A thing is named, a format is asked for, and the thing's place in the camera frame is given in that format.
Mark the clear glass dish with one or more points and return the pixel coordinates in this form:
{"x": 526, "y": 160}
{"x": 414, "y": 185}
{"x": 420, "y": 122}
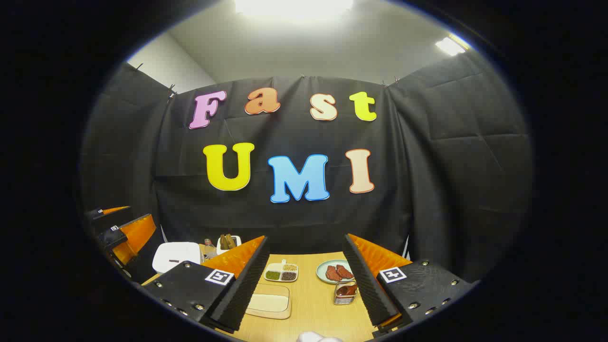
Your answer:
{"x": 266, "y": 315}

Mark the large ceiling light panel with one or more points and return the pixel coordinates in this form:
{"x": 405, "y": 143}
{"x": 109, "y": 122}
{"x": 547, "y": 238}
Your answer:
{"x": 294, "y": 8}

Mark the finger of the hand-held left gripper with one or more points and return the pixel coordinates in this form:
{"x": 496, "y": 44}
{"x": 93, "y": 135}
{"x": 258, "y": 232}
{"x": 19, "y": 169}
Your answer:
{"x": 135, "y": 235}
{"x": 107, "y": 211}

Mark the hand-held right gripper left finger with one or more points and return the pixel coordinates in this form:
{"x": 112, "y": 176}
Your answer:
{"x": 240, "y": 289}

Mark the small ceiling light panel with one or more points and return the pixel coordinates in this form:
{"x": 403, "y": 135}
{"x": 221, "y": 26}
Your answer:
{"x": 450, "y": 46}

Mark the white rice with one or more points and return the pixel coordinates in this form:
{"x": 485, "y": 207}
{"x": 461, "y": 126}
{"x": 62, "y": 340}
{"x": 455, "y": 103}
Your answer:
{"x": 268, "y": 303}

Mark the pale green plate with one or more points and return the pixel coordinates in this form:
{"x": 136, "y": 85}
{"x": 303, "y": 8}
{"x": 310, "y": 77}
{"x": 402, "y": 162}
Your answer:
{"x": 323, "y": 268}

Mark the brown wooden spoon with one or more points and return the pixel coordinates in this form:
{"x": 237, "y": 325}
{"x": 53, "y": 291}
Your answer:
{"x": 346, "y": 289}

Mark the white divided grain dish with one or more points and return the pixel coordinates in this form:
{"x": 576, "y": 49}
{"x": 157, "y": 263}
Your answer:
{"x": 281, "y": 273}

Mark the red meat piece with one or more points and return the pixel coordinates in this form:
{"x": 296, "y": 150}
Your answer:
{"x": 333, "y": 274}
{"x": 345, "y": 271}

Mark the clear plastic water bottle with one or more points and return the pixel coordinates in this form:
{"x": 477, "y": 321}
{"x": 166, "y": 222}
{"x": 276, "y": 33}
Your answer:
{"x": 208, "y": 246}

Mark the brown toast slice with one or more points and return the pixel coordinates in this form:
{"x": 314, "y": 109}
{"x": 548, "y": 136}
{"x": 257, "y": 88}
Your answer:
{"x": 231, "y": 240}
{"x": 223, "y": 241}

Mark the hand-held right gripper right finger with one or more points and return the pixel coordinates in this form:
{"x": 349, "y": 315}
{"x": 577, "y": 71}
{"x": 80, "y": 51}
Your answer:
{"x": 370, "y": 289}

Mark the white toaster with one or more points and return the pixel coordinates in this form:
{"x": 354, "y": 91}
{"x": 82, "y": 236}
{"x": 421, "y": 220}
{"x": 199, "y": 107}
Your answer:
{"x": 222, "y": 250}

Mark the white rice cooker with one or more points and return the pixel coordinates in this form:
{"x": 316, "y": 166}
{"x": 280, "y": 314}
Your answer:
{"x": 175, "y": 256}

